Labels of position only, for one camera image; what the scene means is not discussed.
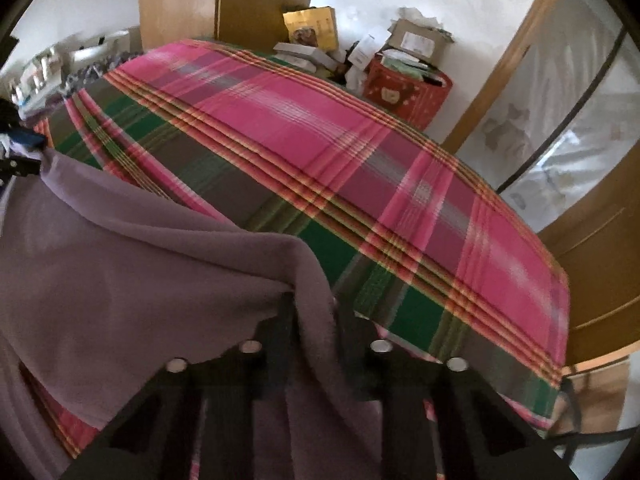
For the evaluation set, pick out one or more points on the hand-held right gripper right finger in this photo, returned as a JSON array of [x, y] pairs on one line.
[[357, 345]]

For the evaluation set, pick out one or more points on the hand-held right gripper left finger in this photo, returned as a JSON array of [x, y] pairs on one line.
[[277, 340]]

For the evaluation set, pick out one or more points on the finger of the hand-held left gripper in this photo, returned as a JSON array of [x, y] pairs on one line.
[[27, 140], [20, 167]]

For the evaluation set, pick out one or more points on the purple fleece pants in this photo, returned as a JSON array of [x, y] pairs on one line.
[[125, 260]]

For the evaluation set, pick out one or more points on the grey floral cloth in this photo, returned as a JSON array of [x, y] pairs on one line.
[[100, 72]]

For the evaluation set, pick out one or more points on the plaid bed sheet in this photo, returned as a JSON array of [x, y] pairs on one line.
[[350, 185]]

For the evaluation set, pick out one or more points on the wooden door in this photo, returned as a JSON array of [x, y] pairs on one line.
[[600, 270]]

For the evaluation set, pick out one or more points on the red storage box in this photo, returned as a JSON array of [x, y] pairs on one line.
[[405, 90]]

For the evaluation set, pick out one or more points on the flat white box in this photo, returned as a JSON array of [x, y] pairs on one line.
[[305, 55]]

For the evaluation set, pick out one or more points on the white carton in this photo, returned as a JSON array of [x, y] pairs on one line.
[[367, 50]]

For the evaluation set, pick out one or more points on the doorway with plastic curtain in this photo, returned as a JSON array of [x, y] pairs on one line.
[[565, 135]]

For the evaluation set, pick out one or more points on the yellow cardboard box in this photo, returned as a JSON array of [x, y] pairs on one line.
[[310, 27]]

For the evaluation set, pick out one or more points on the brown cardboard box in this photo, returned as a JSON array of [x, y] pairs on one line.
[[420, 35]]

